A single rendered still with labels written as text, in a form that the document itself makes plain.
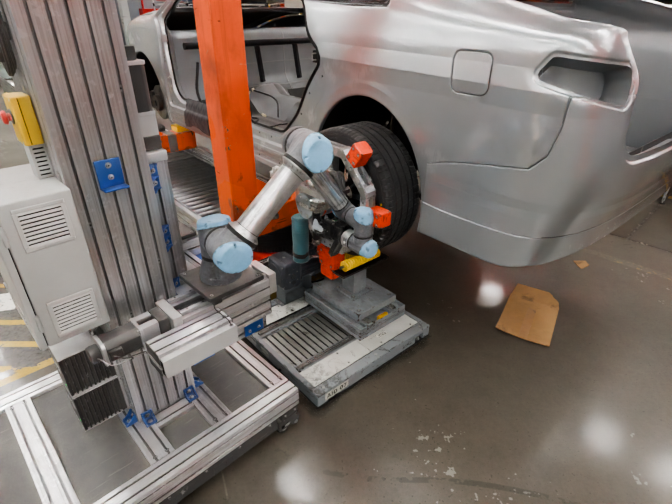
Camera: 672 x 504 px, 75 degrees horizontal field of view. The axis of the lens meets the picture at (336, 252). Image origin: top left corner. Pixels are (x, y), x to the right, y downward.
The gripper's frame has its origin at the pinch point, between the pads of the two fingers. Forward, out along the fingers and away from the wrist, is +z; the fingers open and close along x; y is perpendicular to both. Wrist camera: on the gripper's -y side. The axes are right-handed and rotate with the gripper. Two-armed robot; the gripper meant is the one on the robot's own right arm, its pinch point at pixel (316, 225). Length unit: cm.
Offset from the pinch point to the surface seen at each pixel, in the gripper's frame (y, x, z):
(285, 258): -42, -13, 46
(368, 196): 11.3, -21.9, -10.2
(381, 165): 23.2, -31.2, -8.4
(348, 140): 30.7, -28.8, 11.1
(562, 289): -83, -172, -52
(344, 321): -68, -22, 5
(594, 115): 54, -52, -83
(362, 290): -59, -42, 11
